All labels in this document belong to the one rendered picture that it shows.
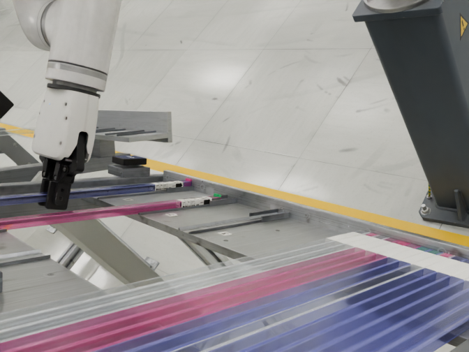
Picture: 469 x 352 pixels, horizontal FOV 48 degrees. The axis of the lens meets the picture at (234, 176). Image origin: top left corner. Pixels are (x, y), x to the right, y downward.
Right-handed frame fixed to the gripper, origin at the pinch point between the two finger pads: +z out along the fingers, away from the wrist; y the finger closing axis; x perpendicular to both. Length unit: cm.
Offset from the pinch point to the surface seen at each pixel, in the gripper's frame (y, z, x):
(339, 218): 32.1, -5.0, 24.9
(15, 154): -81, 1, 27
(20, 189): -7.9, 1.0, -1.6
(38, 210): -7.9, 4.0, 1.9
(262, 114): -80, -30, 128
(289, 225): 26.8, -2.6, 21.4
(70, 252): -81, 31, 51
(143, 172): -7.9, -4.3, 20.5
